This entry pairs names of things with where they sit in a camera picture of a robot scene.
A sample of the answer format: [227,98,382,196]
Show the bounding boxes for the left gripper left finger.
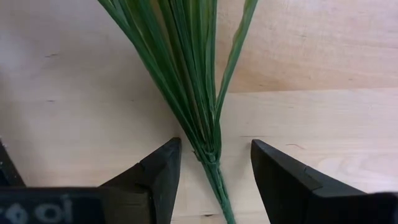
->
[99,137,182,224]

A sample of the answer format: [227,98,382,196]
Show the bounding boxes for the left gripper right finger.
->
[251,139,324,224]

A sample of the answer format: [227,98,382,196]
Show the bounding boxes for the large red flower bunch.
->
[98,0,259,224]

